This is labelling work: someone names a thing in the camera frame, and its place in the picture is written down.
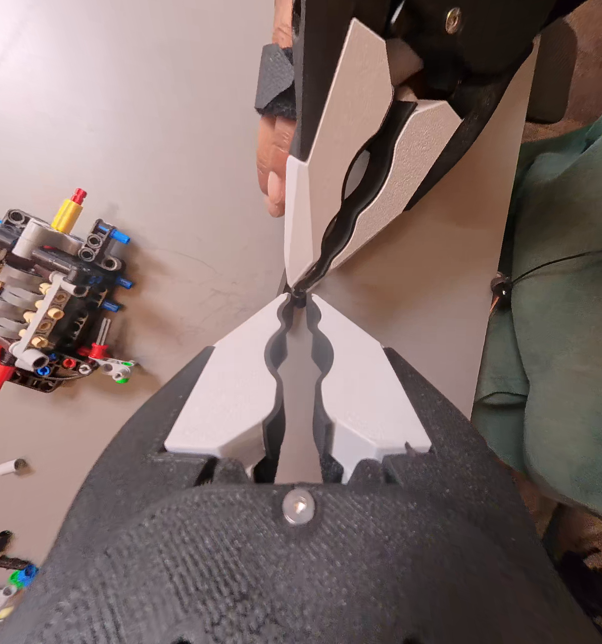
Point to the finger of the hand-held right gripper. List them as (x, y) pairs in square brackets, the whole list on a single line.
[(351, 100), (422, 146)]

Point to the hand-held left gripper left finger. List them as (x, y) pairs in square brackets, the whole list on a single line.
[(225, 392)]

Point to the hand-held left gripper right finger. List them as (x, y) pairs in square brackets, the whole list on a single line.
[(371, 392)]

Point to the dark brown lego pin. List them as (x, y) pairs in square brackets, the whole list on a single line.
[(297, 298)]

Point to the lego engine assembly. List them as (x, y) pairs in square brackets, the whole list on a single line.
[(39, 302)]

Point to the grey lego sleeve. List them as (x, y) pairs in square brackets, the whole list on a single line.
[(10, 467)]

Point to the pile of loose lego pieces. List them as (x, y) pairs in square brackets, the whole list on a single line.
[(21, 576)]

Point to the person's right hand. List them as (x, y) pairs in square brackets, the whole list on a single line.
[(273, 161)]

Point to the dark grey chair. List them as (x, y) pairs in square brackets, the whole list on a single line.
[(552, 80)]

